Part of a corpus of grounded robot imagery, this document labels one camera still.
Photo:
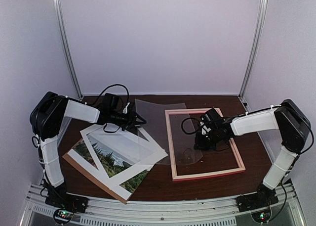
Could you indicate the brown backing board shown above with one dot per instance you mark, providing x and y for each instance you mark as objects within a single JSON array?
[{"x": 95, "y": 176}]

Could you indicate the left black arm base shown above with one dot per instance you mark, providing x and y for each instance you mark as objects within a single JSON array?
[{"x": 59, "y": 198}]

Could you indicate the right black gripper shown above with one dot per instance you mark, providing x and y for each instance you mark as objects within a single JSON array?
[{"x": 199, "y": 145}]

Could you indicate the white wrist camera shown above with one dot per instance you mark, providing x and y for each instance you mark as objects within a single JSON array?
[
  {"x": 128, "y": 108},
  {"x": 204, "y": 129}
]

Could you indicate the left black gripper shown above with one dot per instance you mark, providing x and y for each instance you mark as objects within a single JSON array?
[{"x": 132, "y": 120}]

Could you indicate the right aluminium corner post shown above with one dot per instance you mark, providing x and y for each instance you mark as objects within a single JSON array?
[{"x": 255, "y": 46}]

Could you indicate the front aluminium rail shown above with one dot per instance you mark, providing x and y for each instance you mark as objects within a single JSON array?
[{"x": 209, "y": 212}]

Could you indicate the left aluminium corner post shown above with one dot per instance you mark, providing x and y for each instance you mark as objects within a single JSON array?
[{"x": 66, "y": 47}]

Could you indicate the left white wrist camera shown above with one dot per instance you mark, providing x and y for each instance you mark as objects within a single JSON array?
[{"x": 128, "y": 108}]

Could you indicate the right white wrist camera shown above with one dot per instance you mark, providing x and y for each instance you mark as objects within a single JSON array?
[{"x": 204, "y": 129}]

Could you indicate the pink wooden picture frame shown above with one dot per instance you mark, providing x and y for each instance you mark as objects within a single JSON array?
[{"x": 213, "y": 118}]

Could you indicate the white photo mat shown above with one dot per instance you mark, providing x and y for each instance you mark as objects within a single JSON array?
[{"x": 144, "y": 151}]

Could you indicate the clear acrylic sheet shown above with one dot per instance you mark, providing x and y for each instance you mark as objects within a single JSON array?
[{"x": 156, "y": 127}]

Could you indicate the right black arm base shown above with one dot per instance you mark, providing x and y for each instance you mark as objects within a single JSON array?
[{"x": 263, "y": 197}]

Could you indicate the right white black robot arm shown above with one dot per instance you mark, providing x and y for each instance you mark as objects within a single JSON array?
[{"x": 283, "y": 125}]

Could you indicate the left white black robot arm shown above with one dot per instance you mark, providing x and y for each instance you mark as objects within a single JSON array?
[{"x": 47, "y": 117}]

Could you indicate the aluminium corner post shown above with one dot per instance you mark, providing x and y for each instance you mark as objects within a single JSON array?
[
  {"x": 255, "y": 46},
  {"x": 66, "y": 47}
]

